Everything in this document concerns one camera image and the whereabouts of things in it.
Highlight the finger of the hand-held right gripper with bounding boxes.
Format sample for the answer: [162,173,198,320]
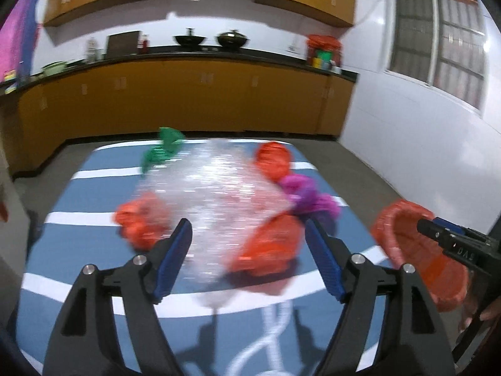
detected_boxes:
[416,219,484,272]
[434,217,494,244]

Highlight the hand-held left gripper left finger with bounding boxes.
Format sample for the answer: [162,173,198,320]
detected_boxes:
[42,218,193,376]

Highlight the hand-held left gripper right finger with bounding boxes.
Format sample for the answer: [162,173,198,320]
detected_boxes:
[304,218,457,376]

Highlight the red lined waste bin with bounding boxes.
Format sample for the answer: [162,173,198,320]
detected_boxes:
[371,200,470,313]

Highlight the orange toy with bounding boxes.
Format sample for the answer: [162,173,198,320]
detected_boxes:
[115,194,175,249]

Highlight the clear bubble wrap sheet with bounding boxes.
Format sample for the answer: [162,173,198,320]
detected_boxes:
[134,139,303,315]

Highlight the dark green plastic bag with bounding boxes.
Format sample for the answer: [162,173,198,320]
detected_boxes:
[140,127,187,174]

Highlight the person's right hand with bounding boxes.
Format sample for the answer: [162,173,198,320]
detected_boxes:
[458,293,501,332]

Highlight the blue white striped tablecloth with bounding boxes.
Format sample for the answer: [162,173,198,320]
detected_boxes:
[16,139,397,376]

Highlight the wooden base cabinets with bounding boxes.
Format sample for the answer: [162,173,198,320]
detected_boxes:
[0,55,358,178]

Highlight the barred window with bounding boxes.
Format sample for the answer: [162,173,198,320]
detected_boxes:
[385,0,491,117]

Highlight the red bag with containers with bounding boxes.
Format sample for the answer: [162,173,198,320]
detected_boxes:
[306,34,342,70]

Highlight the black kitchen countertop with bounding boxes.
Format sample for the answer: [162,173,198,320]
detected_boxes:
[0,45,359,87]

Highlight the brown cutting board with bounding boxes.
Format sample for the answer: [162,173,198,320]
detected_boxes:
[106,31,142,58]

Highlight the green pot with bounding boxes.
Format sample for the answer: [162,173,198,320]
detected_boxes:
[41,60,68,77]

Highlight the black lidded wok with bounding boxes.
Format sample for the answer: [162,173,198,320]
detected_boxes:
[216,29,250,49]

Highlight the pink hanging cloth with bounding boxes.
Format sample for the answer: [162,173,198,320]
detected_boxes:
[0,0,44,84]

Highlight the black wok with handle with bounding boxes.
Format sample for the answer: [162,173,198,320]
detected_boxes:
[173,28,207,48]

